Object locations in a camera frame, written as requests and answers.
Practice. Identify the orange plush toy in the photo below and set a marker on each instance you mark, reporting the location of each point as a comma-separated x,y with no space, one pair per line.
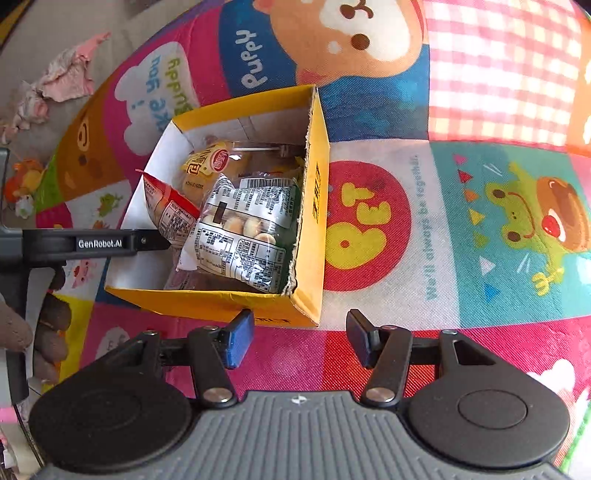
25,175

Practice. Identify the red and white snack packet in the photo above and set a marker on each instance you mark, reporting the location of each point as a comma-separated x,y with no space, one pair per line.
171,212

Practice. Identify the person's left hand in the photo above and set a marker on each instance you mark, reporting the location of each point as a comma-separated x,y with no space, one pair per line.
53,323

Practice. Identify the green and white biscuit packet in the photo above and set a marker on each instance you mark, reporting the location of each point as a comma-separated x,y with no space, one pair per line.
240,240

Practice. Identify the pale floral cloth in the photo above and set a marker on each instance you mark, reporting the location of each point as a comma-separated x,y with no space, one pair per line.
27,108

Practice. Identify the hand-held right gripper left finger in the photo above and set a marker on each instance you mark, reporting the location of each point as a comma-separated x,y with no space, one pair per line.
240,337

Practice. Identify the clear plastic bread packet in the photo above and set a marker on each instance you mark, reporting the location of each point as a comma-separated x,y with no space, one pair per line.
207,166

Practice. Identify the pink cloth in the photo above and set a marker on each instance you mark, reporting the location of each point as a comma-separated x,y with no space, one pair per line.
69,78

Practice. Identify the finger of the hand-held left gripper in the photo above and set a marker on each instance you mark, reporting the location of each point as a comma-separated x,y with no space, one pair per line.
152,242

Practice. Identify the yellow cardboard box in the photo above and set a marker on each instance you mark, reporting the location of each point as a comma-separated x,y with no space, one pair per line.
314,207

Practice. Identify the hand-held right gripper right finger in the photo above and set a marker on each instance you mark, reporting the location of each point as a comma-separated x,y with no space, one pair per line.
358,337

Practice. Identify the printed cartoon blanket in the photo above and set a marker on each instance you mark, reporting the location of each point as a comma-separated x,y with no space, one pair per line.
461,230

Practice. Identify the small white toy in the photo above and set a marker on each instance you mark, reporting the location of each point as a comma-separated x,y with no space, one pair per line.
24,206

